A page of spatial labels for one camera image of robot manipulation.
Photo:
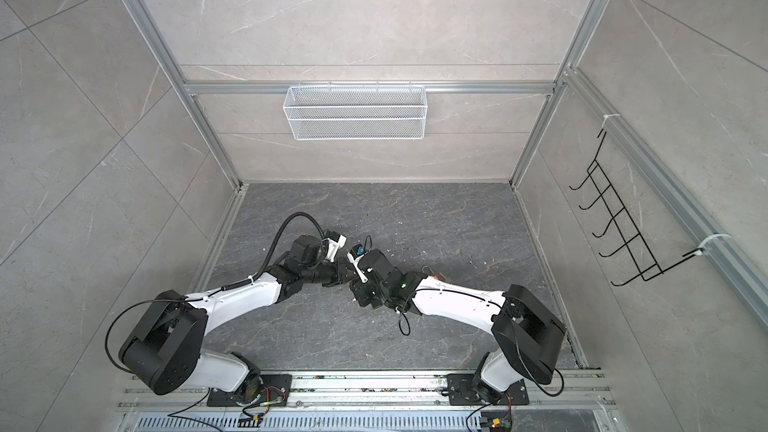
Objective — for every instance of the black wire hook rack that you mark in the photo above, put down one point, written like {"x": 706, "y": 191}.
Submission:
{"x": 620, "y": 220}

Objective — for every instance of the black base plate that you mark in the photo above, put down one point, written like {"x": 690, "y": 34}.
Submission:
{"x": 270, "y": 389}
{"x": 463, "y": 389}

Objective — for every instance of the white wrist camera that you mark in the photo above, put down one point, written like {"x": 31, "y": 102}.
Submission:
{"x": 333, "y": 242}
{"x": 354, "y": 256}

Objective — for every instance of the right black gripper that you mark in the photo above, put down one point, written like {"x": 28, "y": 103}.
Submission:
{"x": 358, "y": 290}

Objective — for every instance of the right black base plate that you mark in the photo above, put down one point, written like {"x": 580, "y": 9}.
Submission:
{"x": 463, "y": 389}

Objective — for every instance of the white wire mesh basket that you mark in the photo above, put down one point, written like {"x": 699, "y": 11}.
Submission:
{"x": 359, "y": 112}

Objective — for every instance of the aluminium front rail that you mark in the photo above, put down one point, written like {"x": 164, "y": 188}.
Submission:
{"x": 393, "y": 389}

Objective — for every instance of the red padlock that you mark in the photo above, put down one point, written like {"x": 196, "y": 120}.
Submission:
{"x": 431, "y": 273}

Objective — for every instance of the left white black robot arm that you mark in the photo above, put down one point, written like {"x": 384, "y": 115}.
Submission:
{"x": 165, "y": 348}

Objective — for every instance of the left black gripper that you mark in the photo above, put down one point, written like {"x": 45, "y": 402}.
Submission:
{"x": 342, "y": 269}

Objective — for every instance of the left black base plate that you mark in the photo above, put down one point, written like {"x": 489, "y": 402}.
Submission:
{"x": 270, "y": 389}

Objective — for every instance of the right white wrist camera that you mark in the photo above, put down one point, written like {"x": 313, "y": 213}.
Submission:
{"x": 354, "y": 256}

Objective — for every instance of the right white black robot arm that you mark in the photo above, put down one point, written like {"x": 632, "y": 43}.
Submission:
{"x": 528, "y": 335}

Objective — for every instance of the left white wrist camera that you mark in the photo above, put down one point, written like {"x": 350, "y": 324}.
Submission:
{"x": 333, "y": 242}

